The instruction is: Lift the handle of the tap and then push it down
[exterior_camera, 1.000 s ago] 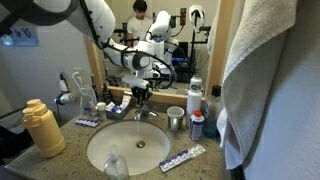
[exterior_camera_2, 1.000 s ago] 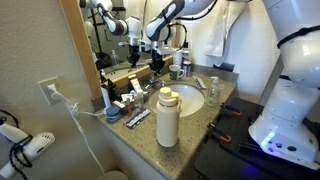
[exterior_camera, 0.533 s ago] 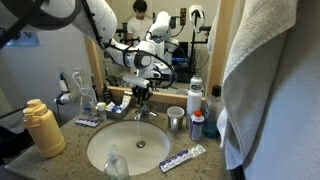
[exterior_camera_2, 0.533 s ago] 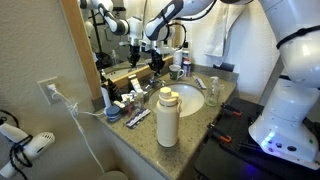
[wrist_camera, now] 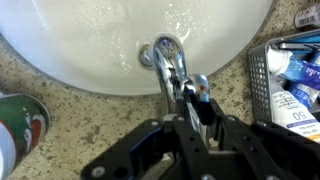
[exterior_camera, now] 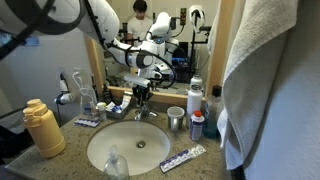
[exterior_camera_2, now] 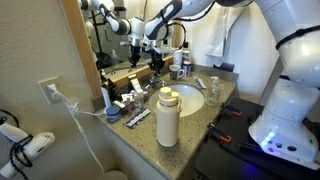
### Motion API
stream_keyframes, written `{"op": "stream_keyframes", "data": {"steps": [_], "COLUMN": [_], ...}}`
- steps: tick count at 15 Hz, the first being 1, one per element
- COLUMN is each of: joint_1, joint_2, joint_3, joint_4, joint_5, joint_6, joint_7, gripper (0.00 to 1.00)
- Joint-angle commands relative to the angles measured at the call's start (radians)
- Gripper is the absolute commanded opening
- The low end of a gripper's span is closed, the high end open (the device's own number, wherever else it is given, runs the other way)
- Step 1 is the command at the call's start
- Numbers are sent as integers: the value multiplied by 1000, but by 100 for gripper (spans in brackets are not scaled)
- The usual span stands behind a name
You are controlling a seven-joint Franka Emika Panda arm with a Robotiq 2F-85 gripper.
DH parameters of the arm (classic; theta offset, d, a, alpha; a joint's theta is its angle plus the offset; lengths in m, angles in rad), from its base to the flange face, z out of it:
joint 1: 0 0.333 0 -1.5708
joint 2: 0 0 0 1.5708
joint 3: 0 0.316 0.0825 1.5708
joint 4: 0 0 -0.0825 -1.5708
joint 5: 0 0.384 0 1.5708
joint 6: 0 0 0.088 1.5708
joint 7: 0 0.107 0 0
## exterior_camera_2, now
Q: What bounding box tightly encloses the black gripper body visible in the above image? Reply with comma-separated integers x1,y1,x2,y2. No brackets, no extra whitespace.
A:
148,49,167,68

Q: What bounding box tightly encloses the chrome tap handle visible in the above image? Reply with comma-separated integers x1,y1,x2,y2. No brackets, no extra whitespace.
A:
149,73,163,83

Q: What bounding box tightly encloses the chrome faucet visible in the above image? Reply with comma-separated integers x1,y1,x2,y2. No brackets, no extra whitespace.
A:
144,75,167,91

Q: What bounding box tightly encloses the tall white lotion bottle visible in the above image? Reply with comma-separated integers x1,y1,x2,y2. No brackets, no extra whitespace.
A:
172,48,184,67

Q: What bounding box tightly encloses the white sunscreen tube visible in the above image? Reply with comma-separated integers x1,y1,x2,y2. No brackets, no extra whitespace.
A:
128,73,143,95

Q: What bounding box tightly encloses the blue mouthwash bottle black cap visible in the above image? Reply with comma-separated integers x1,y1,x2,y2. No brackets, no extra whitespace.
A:
181,41,192,63

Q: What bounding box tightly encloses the small bottle white cap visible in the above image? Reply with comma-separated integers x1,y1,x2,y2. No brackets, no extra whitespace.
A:
135,89,145,110

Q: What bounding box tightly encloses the long blister pack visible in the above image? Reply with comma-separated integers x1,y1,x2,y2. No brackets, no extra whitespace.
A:
192,75,208,90

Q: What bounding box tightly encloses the white sink basin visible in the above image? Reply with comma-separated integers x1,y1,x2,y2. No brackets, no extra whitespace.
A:
148,83,206,118

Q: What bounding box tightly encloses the short blister pack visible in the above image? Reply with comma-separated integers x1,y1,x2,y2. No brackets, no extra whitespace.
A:
125,108,152,130

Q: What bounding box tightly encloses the cream insulated water bottle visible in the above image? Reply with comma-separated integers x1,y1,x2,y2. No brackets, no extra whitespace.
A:
155,86,183,148

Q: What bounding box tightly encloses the white electric toothbrush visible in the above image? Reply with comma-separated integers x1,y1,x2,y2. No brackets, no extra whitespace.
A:
99,70,112,109

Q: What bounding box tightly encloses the clear soap dispenser bottle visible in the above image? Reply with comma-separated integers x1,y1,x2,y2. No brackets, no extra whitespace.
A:
204,76,225,108

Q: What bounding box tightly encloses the blue round container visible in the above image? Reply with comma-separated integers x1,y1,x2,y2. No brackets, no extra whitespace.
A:
105,105,123,124

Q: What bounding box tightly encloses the black box behind counter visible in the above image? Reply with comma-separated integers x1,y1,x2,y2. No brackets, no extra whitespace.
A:
213,61,235,73

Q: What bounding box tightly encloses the white hanging towel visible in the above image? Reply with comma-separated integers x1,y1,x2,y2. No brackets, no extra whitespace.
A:
203,2,249,67

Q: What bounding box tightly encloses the black clamp orange tip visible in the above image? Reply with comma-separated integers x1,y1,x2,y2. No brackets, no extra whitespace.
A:
206,122,233,144
219,102,243,117

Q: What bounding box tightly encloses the black robot platform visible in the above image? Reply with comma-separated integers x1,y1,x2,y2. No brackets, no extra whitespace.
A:
193,96,320,180

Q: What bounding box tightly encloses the white hair dryer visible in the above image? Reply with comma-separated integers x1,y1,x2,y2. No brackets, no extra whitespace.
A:
0,123,56,179

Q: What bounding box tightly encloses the wood framed wall mirror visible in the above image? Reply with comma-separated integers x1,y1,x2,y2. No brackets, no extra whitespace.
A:
59,0,183,103

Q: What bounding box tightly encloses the beige wall outlet plate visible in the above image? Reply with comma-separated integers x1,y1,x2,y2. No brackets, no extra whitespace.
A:
37,76,64,106

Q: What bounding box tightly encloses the black hair dryer cord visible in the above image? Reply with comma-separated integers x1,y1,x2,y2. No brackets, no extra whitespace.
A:
0,109,34,180

